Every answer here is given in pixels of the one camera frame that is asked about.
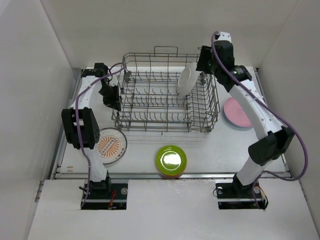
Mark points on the blue plastic plate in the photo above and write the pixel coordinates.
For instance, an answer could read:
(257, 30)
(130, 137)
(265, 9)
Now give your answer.
(234, 126)

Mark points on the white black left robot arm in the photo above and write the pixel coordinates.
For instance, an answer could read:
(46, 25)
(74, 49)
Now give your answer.
(80, 125)

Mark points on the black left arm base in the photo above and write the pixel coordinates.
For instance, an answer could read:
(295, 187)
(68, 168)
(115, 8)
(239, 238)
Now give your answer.
(115, 198)

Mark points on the grey wire dish rack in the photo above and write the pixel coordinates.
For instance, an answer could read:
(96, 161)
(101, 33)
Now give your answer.
(149, 98)

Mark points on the white patterned plate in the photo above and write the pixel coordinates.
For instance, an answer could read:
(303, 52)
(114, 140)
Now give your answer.
(125, 142)

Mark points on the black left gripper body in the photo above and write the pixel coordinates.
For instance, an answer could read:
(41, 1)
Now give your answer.
(110, 95)

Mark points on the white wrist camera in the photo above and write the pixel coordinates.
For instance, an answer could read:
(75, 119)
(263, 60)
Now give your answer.
(115, 80)
(222, 36)

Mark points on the lime green plastic plate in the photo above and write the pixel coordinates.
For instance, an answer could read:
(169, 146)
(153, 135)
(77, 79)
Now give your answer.
(171, 160)

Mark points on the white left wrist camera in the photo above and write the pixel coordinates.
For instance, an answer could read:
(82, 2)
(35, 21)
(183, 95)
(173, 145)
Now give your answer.
(115, 80)

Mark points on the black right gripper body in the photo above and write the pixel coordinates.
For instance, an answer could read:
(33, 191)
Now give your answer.
(209, 66)

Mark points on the orange plastic plate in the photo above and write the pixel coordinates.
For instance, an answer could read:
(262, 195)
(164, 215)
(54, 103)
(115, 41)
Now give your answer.
(170, 177)

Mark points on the pink plastic plate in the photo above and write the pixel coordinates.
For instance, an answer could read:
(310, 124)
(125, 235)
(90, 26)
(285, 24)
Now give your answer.
(235, 114)

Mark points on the white plate teal rim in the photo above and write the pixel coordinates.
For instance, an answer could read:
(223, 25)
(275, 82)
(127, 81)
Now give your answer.
(187, 79)

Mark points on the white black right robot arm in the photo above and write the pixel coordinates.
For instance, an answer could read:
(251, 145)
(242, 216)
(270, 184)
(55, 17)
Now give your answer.
(273, 138)

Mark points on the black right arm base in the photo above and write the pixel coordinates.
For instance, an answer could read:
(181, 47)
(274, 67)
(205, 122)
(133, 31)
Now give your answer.
(250, 199)

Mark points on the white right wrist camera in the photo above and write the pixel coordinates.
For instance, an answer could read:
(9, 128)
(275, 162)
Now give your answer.
(222, 36)

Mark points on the aluminium table frame rail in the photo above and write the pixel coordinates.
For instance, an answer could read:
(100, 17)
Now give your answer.
(220, 153)

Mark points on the white plate colourful print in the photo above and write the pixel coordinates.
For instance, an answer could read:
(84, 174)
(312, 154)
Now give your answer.
(111, 145)

